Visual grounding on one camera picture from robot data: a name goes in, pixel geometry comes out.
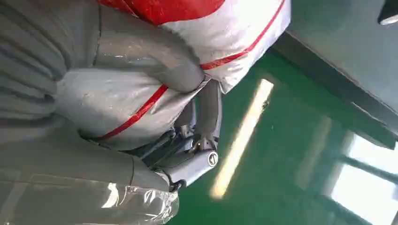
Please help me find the ribbed grey right arm sleeve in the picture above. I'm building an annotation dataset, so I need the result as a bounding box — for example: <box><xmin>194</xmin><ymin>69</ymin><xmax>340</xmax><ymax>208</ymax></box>
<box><xmin>0</xmin><ymin>0</ymin><xmax>102</xmax><ymax>126</ymax></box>

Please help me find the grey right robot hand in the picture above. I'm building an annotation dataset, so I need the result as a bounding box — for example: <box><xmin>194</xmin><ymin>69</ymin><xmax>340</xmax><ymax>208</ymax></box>
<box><xmin>0</xmin><ymin>3</ymin><xmax>223</xmax><ymax>225</ymax></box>

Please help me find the black object with pale edge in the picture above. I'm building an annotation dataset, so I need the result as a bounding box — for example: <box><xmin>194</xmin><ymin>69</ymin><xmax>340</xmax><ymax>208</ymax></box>
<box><xmin>377</xmin><ymin>0</ymin><xmax>398</xmax><ymax>26</ymax></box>

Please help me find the dark grey table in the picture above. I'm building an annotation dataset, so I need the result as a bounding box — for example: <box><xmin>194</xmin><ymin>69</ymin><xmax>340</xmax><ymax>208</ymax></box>
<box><xmin>272</xmin><ymin>0</ymin><xmax>398</xmax><ymax>150</ymax></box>

